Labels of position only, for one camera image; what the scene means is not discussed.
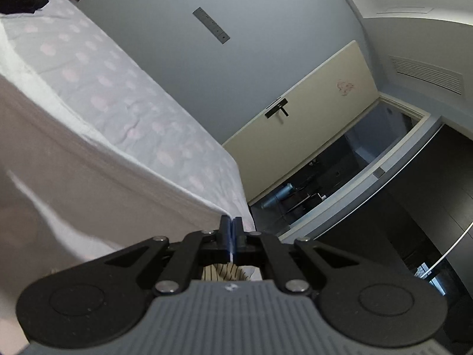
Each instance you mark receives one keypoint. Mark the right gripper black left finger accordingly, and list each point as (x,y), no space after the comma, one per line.
(165,268)

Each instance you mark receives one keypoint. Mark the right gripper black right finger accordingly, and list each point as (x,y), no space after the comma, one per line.
(303,267)

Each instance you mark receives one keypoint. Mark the white crinkled gauze garment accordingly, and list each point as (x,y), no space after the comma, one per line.
(64,202)

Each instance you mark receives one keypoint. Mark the folded black clothes stack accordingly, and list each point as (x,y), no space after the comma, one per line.
(21,6)

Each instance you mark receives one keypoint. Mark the tan striped knit garment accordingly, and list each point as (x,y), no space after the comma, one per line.
(227,272)

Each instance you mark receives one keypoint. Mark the cream door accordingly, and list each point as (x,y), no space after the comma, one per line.
(321,106)

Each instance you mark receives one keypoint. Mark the ceiling air vent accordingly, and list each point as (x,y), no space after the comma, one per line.
(440,77)

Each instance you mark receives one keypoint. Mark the grey bedsheet with pink hearts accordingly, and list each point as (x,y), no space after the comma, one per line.
(74,71)

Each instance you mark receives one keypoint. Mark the black door handle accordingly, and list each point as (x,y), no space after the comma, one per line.
(277,107)

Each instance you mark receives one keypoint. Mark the grey door frame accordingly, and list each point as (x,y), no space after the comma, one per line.
(354,167)

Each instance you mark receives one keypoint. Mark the grey wall switch plate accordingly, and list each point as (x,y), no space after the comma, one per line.
(211,25)

